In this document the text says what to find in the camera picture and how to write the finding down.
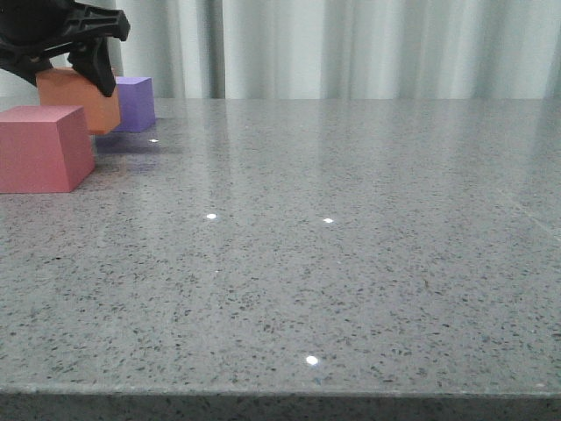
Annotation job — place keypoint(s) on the purple foam cube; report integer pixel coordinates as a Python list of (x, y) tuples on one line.
[(136, 101)]

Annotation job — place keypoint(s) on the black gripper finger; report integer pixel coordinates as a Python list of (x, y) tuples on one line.
[(91, 60)]

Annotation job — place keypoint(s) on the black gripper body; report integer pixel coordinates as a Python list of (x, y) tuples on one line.
[(33, 32)]

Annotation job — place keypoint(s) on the red foam cube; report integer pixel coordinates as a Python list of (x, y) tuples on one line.
[(44, 149)]

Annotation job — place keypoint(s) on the orange foam cube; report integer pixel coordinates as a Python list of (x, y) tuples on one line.
[(64, 86)]

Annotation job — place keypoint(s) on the pale green curtain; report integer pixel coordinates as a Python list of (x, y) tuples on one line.
[(342, 49)]

